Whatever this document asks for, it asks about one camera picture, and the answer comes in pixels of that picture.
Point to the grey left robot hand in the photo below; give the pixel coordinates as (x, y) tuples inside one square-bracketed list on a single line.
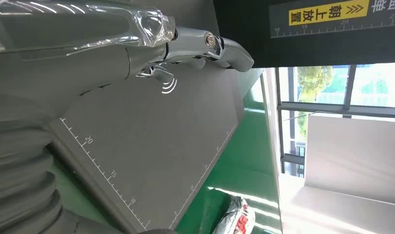
[(55, 48)]

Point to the white package with red print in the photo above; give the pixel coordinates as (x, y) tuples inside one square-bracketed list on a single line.
[(236, 216)]

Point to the black inbound scanner machine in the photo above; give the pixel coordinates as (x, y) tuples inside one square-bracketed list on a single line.
[(152, 145)]

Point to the green conveyor belt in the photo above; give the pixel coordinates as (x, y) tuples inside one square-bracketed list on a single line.
[(246, 155)]

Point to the dark green table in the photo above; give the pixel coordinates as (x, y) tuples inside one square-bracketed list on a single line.
[(71, 197)]

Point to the white partition panel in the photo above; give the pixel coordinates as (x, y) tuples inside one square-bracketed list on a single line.
[(352, 155)]

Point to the aluminium conveyor frame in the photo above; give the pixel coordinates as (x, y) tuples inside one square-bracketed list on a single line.
[(271, 129)]

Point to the dark window frame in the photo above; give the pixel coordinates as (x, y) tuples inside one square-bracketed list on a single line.
[(313, 108)]

